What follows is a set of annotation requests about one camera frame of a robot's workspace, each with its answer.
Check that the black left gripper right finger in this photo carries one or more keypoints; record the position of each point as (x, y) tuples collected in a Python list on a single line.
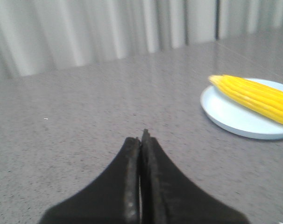
[(169, 197)]

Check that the yellow corn cob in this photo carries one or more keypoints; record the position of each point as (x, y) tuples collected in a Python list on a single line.
[(260, 98)]

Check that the white pleated curtain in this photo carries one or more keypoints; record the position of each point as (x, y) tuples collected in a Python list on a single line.
[(37, 36)]

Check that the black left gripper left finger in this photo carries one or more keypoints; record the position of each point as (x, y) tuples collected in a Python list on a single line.
[(112, 198)]

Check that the light blue round plate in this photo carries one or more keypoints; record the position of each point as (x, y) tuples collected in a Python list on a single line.
[(238, 119)]

